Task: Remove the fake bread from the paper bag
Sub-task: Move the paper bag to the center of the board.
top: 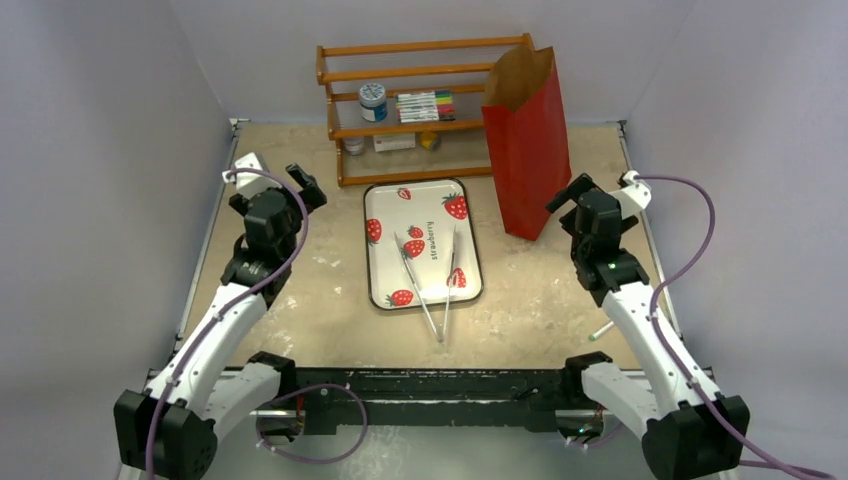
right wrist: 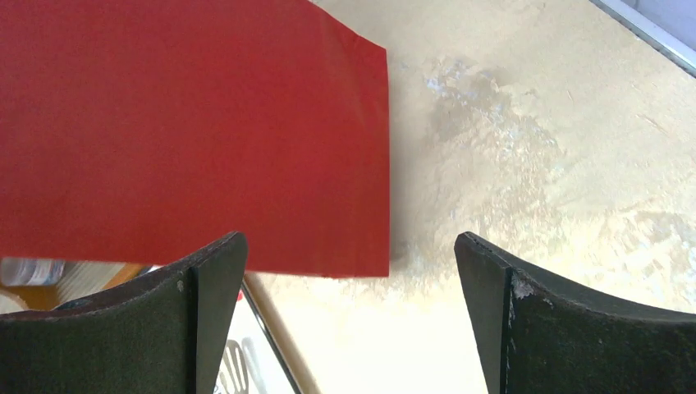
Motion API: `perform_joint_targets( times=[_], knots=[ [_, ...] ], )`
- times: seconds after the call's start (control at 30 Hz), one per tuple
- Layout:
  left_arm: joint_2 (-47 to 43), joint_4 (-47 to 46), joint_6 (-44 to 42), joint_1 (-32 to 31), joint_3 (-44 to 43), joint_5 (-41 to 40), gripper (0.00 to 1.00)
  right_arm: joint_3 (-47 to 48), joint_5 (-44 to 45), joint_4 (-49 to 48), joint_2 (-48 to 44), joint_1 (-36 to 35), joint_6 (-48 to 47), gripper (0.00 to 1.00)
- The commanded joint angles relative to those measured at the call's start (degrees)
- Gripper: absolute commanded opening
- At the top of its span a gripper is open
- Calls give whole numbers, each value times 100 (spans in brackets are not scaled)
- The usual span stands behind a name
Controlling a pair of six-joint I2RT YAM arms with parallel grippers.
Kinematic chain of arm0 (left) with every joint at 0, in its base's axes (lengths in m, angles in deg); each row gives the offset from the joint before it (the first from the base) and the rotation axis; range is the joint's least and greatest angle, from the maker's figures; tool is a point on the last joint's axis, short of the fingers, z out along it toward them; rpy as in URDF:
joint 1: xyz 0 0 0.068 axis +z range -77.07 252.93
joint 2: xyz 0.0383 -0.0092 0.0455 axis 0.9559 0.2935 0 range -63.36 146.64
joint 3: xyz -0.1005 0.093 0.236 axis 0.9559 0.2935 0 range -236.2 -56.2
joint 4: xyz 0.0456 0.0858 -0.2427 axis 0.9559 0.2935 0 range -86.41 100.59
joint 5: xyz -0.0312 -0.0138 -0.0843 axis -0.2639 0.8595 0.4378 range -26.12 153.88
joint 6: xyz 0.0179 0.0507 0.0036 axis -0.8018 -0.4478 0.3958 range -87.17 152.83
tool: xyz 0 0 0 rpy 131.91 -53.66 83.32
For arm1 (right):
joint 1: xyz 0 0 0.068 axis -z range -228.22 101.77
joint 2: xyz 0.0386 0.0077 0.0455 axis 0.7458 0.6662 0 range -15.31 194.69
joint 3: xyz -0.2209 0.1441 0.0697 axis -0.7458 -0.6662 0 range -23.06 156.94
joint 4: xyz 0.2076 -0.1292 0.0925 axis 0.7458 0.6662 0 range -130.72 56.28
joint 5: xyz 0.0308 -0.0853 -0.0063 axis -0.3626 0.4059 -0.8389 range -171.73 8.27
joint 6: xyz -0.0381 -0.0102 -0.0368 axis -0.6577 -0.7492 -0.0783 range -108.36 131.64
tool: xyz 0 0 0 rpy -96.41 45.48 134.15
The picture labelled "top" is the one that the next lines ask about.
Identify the small yellow cube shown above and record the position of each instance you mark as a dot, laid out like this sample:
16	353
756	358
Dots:
429	140

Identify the strawberry print white tray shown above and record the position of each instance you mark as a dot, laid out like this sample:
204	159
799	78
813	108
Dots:
430	217

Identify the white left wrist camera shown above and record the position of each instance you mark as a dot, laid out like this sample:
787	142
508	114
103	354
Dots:
242	176

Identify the small white bottle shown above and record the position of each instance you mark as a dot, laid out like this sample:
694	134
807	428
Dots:
354	145

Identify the blue label white jar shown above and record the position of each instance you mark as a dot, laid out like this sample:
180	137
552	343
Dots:
372	99

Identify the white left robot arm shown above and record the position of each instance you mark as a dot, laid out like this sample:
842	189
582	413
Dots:
171	429

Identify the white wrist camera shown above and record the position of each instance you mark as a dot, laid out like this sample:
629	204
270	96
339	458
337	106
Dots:
633	196
242	176

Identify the pack of coloured markers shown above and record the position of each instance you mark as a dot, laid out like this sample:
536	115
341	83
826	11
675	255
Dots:
426	106

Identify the green cap white marker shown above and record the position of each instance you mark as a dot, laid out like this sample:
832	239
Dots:
601	331

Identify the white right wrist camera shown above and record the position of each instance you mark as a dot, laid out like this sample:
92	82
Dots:
633	196

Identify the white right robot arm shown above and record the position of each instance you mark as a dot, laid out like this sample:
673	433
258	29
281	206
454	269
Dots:
686	426

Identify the orange wooden shelf rack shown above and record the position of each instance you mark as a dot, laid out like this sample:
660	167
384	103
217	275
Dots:
358	105

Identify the small white box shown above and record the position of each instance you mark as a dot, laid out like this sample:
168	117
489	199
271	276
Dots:
393	142

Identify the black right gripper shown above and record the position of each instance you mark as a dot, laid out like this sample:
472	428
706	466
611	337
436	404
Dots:
569	196

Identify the red paper bag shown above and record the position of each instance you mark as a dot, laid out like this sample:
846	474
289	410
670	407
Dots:
526	133

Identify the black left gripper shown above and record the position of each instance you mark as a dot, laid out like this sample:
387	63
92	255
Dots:
311	196

